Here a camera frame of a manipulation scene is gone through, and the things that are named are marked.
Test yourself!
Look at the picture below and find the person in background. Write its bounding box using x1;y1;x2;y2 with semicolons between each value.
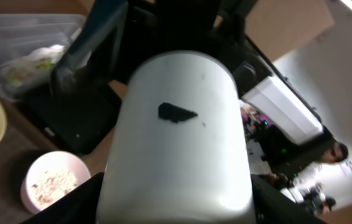
269;141;350;215

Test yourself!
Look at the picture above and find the white cup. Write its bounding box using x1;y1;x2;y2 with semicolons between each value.
96;51;256;223

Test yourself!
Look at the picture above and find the dark brown serving tray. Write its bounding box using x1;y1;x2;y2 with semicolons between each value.
0;125;55;223

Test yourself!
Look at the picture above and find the pink white bowl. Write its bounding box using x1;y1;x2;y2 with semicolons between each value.
21;151;91;214

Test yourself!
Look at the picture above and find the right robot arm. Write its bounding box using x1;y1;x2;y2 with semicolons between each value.
50;0;256;95

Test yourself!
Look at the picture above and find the green orange snack wrapper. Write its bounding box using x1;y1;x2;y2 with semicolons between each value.
7;59;54;87

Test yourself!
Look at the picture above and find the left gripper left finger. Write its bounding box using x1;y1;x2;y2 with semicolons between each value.
21;172;104;224

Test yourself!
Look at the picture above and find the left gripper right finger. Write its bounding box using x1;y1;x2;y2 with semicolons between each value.
250;174;325;224

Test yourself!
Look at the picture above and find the clear plastic waste bin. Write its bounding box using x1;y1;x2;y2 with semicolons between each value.
0;14;86;101

